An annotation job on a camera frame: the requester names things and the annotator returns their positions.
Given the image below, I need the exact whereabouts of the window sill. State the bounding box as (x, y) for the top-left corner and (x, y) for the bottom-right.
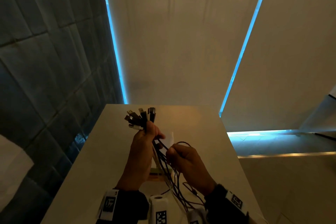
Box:
(227, 129), (336, 158)

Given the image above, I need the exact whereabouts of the tangle of cables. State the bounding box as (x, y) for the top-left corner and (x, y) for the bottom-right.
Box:
(155, 147), (208, 214)

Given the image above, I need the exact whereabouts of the person's left hand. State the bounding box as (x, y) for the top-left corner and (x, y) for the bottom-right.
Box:
(115, 121), (166, 192)

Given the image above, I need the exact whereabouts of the white table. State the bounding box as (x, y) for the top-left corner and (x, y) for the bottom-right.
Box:
(41, 104), (266, 224)

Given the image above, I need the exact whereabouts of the white pillow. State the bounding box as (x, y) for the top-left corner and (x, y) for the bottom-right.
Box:
(0, 134), (35, 212)

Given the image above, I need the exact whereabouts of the white plastic pouch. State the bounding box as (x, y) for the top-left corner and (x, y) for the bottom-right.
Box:
(149, 132), (175, 180)

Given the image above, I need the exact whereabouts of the person's right hand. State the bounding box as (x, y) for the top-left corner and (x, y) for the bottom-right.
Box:
(166, 143), (217, 197)

